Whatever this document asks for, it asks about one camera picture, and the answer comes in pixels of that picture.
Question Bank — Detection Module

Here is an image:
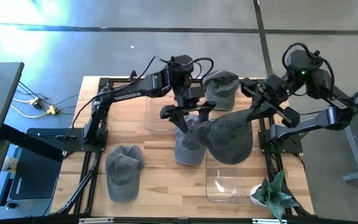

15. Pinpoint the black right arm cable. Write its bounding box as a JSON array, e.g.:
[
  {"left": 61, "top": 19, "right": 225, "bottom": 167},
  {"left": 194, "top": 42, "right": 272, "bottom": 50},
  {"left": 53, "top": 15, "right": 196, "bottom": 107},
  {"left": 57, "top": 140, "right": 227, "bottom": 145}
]
[{"left": 281, "top": 42, "right": 336, "bottom": 97}]

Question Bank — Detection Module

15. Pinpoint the cream floor cable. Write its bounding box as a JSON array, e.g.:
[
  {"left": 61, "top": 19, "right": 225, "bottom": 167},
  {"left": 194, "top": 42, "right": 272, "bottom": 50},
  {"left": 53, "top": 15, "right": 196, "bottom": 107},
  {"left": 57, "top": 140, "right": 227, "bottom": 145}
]
[{"left": 10, "top": 98, "right": 54, "bottom": 119}]

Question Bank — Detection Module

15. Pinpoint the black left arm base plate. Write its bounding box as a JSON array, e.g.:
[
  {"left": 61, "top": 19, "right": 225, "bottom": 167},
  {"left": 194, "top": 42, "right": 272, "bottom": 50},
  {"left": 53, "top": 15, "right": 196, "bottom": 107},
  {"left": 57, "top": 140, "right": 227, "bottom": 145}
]
[{"left": 26, "top": 127, "right": 108, "bottom": 153}]

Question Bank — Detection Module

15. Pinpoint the clear plastic storage bin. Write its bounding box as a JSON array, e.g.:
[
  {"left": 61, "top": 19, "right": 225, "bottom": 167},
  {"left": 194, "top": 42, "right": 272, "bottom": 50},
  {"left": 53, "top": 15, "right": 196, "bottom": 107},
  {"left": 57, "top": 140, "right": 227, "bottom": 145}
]
[
  {"left": 144, "top": 96, "right": 180, "bottom": 131},
  {"left": 205, "top": 151, "right": 260, "bottom": 205}
]

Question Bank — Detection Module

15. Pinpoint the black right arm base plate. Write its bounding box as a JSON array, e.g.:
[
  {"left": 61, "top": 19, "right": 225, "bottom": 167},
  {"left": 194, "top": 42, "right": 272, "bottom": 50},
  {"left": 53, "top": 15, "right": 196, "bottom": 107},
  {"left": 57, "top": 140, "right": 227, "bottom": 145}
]
[{"left": 258, "top": 129, "right": 304, "bottom": 155}]

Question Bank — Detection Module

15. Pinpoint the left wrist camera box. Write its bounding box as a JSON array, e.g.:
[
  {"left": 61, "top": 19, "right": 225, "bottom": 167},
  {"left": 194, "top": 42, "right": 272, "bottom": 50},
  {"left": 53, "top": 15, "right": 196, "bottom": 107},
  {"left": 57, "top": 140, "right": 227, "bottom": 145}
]
[{"left": 183, "top": 86, "right": 206, "bottom": 100}]

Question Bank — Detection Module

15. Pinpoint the green spiky plant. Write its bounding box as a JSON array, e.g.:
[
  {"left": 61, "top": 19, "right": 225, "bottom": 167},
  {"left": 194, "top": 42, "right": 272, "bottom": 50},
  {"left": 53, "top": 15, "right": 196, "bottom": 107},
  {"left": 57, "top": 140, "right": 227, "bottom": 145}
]
[{"left": 252, "top": 169, "right": 301, "bottom": 223}]

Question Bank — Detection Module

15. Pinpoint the black aluminium table frame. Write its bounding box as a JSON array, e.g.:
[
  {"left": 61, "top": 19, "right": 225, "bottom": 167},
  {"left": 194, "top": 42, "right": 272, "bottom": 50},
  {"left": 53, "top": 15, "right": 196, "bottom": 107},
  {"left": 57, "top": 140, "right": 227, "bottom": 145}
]
[{"left": 0, "top": 76, "right": 358, "bottom": 224}]

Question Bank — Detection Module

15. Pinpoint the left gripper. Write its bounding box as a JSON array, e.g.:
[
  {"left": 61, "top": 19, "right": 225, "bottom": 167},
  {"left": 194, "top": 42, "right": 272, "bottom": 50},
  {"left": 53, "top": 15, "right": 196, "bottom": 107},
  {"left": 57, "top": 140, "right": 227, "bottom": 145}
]
[{"left": 159, "top": 92, "right": 216, "bottom": 134}]

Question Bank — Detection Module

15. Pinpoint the faded grey baseball cap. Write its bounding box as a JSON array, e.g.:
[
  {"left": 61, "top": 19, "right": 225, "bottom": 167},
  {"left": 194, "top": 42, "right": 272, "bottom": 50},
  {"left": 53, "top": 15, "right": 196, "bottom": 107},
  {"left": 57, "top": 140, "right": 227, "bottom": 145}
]
[
  {"left": 105, "top": 144, "right": 145, "bottom": 203},
  {"left": 203, "top": 68, "right": 241, "bottom": 111}
]

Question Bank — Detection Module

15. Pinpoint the black floor cable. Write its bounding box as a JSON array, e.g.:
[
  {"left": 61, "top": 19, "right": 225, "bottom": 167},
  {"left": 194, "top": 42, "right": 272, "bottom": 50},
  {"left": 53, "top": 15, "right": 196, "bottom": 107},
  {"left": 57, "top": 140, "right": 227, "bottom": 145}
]
[{"left": 12, "top": 80, "right": 80, "bottom": 116}]

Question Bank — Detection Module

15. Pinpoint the black laptop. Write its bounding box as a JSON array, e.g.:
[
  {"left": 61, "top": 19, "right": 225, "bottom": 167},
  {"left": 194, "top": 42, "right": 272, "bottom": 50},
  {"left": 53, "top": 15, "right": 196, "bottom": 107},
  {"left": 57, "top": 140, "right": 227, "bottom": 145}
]
[{"left": 9, "top": 147, "right": 62, "bottom": 200}]

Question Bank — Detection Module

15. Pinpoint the white plant pot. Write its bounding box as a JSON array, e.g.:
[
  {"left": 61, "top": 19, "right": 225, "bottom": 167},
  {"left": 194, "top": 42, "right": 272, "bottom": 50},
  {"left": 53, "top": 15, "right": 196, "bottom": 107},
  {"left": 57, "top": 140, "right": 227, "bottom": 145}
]
[{"left": 249, "top": 184, "right": 269, "bottom": 208}]

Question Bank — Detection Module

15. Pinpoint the paper cup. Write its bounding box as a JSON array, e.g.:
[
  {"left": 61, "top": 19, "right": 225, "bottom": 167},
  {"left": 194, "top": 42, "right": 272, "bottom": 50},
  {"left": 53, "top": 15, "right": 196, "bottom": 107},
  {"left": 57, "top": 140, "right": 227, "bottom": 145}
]
[{"left": 1, "top": 155, "right": 20, "bottom": 174}]

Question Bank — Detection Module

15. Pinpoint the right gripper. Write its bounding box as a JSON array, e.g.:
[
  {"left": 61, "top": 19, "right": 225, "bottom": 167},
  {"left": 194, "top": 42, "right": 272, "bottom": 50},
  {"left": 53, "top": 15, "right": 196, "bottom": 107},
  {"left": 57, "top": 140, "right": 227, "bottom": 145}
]
[{"left": 240, "top": 77, "right": 301, "bottom": 129}]

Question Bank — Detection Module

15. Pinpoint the light blue-grey baseball cap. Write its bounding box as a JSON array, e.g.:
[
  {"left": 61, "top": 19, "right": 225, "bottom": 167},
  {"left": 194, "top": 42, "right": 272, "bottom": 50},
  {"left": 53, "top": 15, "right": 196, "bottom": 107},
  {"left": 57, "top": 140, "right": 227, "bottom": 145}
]
[{"left": 174, "top": 114, "right": 207, "bottom": 167}]

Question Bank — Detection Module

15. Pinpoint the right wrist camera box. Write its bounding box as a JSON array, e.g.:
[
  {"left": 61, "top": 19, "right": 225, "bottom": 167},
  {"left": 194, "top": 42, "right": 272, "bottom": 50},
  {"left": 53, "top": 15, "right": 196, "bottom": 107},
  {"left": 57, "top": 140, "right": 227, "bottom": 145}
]
[{"left": 264, "top": 73, "right": 288, "bottom": 93}]

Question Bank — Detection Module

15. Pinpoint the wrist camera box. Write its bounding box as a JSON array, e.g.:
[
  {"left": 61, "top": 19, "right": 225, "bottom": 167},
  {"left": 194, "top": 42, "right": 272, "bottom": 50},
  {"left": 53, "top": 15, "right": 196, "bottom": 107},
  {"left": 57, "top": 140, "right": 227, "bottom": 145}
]
[
  {"left": 264, "top": 73, "right": 288, "bottom": 93},
  {"left": 183, "top": 86, "right": 206, "bottom": 100}
]

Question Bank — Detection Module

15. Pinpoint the dark charcoal baseball cap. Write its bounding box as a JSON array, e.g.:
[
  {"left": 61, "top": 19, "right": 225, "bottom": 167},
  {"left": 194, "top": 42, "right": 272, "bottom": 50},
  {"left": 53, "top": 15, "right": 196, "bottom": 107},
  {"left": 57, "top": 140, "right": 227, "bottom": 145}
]
[{"left": 193, "top": 108, "right": 256, "bottom": 165}]

